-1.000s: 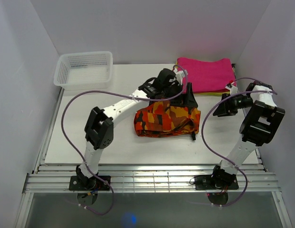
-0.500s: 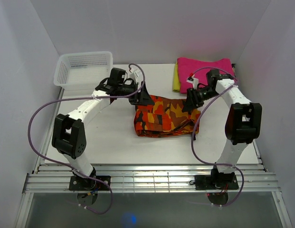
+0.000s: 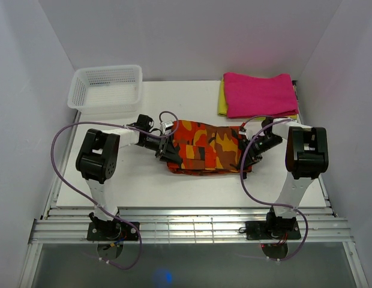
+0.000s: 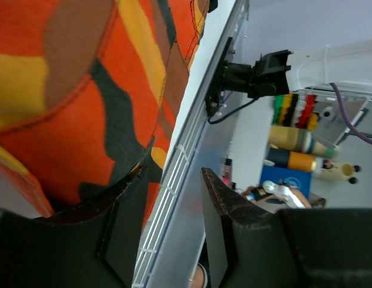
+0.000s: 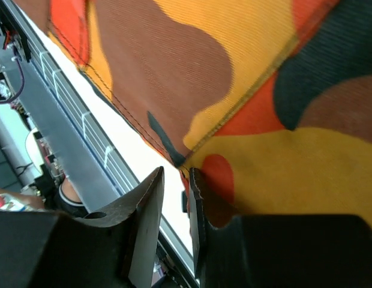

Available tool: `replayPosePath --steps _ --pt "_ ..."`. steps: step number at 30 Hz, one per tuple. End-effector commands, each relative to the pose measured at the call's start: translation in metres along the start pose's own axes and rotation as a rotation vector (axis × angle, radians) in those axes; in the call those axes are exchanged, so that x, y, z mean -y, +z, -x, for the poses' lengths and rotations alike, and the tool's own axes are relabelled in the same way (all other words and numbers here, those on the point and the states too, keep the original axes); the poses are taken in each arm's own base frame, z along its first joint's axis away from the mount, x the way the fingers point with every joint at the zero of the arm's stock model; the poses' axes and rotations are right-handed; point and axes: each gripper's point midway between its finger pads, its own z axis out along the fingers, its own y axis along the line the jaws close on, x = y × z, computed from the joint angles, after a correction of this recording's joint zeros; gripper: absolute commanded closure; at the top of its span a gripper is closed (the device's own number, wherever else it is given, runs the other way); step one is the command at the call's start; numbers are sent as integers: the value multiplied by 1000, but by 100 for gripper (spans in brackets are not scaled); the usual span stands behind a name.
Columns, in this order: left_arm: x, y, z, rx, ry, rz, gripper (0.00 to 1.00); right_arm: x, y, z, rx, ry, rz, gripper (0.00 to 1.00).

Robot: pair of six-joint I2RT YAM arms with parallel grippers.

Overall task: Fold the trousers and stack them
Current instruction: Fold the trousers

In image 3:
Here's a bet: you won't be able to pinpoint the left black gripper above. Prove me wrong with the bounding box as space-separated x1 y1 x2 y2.
139 133 181 165

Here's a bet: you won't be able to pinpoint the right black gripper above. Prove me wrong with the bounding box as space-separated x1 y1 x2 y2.
238 135 283 170

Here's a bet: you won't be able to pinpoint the orange camouflage trousers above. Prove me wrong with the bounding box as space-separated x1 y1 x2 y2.
167 120 247 176

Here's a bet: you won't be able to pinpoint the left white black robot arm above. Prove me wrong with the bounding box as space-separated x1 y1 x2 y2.
76 114 181 241

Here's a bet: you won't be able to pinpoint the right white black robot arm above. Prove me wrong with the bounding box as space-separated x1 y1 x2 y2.
239 117 329 240

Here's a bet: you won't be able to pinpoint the pink folded towel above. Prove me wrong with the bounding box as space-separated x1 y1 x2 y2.
223 71 300 119

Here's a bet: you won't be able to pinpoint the yellow folded towel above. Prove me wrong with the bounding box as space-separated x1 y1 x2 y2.
217 78 298 122

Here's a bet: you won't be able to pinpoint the white perforated plastic basket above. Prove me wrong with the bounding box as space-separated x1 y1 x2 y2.
67 65 143 115

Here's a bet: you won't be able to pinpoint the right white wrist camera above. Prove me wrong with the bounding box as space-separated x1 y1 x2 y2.
238 124 247 136

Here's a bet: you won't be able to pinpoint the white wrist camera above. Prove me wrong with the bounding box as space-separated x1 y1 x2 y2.
160 121 174 134
238 124 247 136

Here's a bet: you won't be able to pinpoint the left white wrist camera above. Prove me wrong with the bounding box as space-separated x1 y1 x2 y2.
160 121 174 134

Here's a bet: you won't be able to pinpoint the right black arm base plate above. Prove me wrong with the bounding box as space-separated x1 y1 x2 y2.
244 221 301 240

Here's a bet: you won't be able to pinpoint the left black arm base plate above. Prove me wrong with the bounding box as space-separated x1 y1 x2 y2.
86 221 139 242

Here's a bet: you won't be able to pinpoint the aluminium rail frame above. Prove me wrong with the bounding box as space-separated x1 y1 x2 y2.
20 115 368 287

